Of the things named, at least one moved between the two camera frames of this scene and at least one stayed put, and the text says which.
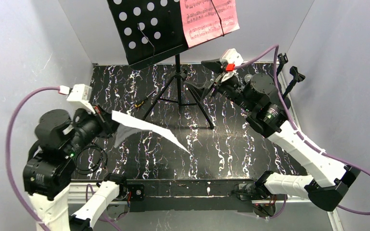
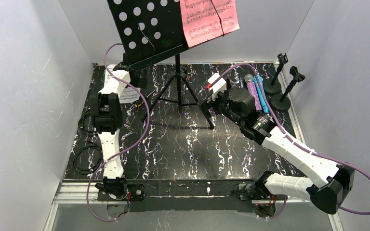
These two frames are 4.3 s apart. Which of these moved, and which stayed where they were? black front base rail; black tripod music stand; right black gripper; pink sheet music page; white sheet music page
Moved: right black gripper; white sheet music page
Stayed: pink sheet music page; black tripod music stand; black front base rail
